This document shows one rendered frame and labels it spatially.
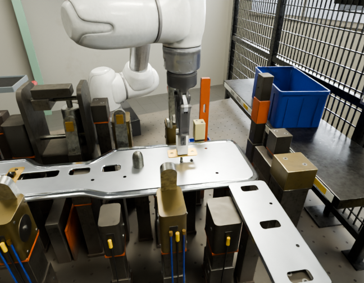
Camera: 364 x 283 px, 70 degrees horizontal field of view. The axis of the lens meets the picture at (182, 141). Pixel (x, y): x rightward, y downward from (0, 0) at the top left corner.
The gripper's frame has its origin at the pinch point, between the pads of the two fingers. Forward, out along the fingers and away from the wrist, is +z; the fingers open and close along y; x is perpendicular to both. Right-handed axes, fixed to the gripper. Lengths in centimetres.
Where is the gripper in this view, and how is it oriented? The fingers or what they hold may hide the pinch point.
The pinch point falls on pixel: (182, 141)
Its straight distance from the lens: 73.7
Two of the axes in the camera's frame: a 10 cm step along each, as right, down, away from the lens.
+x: 9.9, -0.8, 1.4
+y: 1.6, 5.0, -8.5
